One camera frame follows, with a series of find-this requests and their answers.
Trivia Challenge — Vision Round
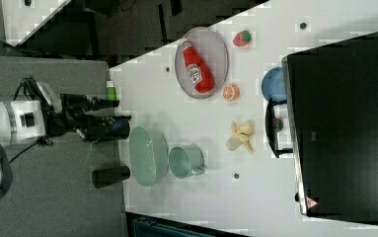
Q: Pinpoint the toy strawberry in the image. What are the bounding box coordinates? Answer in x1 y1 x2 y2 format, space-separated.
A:
233 31 252 46

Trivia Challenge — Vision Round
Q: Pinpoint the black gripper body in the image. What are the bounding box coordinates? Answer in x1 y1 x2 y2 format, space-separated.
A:
44 94 93 137

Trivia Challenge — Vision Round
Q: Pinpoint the red ketchup bottle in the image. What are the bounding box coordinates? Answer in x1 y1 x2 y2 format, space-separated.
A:
180 39 215 94

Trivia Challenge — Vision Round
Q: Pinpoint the green colander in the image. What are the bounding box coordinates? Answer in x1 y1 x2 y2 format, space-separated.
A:
129 126 169 187

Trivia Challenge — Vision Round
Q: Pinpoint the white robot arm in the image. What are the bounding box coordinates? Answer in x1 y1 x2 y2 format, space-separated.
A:
0 94 131 146

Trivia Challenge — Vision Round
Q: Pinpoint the green cloth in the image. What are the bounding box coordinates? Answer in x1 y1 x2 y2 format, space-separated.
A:
107 81 117 101

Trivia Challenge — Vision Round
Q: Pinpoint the peeled toy banana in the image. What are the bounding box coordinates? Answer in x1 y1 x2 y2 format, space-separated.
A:
226 120 254 152

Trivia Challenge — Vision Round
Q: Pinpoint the toy orange half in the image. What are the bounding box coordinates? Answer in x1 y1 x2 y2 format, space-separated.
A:
222 84 240 102

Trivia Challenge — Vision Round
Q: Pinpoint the green mug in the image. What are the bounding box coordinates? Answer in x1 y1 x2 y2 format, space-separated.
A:
169 144 205 179

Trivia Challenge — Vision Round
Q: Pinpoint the blue metal frame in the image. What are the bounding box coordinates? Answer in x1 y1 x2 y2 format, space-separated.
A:
130 216 217 237

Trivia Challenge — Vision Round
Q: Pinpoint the blue cup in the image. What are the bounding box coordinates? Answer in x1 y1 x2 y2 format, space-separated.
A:
262 67 286 102

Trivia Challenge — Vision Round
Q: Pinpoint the grey oval plate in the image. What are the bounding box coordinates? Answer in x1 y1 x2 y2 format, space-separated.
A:
175 27 229 99

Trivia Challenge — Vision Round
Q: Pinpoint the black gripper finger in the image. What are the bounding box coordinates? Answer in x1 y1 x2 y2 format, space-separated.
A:
86 116 131 142
90 98 119 111

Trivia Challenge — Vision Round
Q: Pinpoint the black cylindrical cup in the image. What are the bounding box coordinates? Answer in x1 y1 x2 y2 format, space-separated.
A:
92 166 130 189

